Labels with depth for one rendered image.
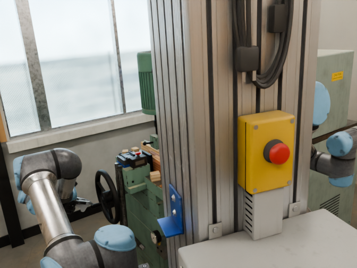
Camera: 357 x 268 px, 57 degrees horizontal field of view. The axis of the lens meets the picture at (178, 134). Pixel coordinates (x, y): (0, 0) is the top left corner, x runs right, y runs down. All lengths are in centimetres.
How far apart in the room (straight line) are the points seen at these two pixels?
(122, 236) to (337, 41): 302
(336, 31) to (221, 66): 311
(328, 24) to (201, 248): 323
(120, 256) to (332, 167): 75
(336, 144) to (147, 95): 90
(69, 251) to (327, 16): 322
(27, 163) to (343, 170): 107
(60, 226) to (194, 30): 75
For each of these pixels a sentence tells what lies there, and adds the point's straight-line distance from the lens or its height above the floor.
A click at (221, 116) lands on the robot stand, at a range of 58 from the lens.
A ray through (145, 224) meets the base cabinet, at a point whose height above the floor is 60.
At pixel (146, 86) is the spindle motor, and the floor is 135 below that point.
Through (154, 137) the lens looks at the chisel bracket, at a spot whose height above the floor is 107.
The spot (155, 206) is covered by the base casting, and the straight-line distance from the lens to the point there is 169.
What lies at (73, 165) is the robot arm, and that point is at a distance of 129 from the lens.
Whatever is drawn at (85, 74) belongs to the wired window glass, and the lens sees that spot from 298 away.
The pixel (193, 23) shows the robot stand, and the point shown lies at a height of 162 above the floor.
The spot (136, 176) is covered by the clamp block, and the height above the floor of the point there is 92.
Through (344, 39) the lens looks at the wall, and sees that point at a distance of 359.
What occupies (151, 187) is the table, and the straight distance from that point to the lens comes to 166.
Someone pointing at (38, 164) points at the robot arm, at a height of 119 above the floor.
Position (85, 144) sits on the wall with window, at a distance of 301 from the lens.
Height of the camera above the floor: 162
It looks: 18 degrees down
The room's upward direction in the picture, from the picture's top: 4 degrees counter-clockwise
